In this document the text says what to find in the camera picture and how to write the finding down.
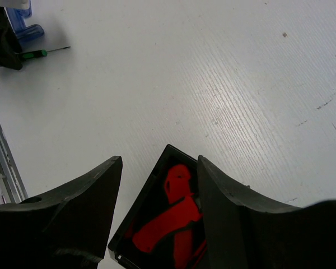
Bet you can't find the green black precision screwdriver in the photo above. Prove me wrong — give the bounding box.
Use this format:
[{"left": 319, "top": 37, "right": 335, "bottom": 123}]
[{"left": 17, "top": 46, "right": 70, "bottom": 62}]

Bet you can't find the blue handle screwdriver lower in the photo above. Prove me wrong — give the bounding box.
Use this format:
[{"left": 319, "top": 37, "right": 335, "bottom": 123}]
[{"left": 15, "top": 24, "right": 45, "bottom": 45}]

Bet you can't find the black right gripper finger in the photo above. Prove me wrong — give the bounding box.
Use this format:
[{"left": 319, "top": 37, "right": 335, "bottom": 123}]
[{"left": 0, "top": 7, "right": 23, "bottom": 70}]

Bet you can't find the blue handle screwdriver upper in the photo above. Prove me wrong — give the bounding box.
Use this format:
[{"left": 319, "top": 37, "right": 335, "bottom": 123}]
[{"left": 6, "top": 7, "right": 32, "bottom": 32}]

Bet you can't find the black divided container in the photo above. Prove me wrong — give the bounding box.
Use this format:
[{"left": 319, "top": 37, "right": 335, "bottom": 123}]
[{"left": 108, "top": 145, "right": 207, "bottom": 268}]

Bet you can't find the aluminium frame rail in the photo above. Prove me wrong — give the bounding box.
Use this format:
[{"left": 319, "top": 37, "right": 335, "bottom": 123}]
[{"left": 0, "top": 125, "right": 28, "bottom": 205}]

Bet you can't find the blue handle screwdriver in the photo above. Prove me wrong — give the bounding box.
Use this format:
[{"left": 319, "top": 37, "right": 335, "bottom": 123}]
[
  {"left": 15, "top": 24, "right": 45, "bottom": 45},
  {"left": 6, "top": 7, "right": 32, "bottom": 32}
]

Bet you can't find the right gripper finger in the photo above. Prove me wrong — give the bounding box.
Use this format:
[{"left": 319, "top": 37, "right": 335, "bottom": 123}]
[
  {"left": 197, "top": 156, "right": 336, "bottom": 268},
  {"left": 0, "top": 156, "right": 122, "bottom": 268}
]

